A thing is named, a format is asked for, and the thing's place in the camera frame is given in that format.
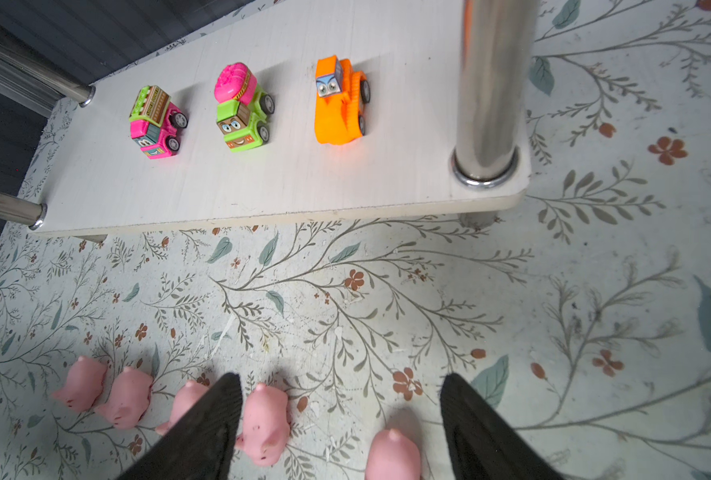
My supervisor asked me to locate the white two-tier shelf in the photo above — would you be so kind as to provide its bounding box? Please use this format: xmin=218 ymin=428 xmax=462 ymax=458
xmin=0 ymin=1 xmax=539 ymax=237

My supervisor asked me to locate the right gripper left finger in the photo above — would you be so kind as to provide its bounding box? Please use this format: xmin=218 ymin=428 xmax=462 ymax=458
xmin=120 ymin=372 xmax=243 ymax=479

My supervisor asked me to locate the pink pig toy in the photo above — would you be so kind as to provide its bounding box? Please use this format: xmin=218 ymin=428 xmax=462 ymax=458
xmin=94 ymin=366 xmax=153 ymax=430
xmin=235 ymin=383 xmax=290 ymax=467
xmin=154 ymin=380 xmax=208 ymax=436
xmin=365 ymin=429 xmax=421 ymax=480
xmin=51 ymin=355 xmax=107 ymax=413

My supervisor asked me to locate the green pink mixer toy truck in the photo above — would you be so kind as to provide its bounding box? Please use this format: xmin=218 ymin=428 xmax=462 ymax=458
xmin=214 ymin=62 xmax=275 ymax=152

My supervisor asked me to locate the orange toy bulldozer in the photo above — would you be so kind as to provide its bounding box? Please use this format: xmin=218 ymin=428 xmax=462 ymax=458
xmin=314 ymin=55 xmax=371 ymax=145

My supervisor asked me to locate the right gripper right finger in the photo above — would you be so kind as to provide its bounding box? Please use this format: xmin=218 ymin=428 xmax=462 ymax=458
xmin=441 ymin=373 xmax=561 ymax=480

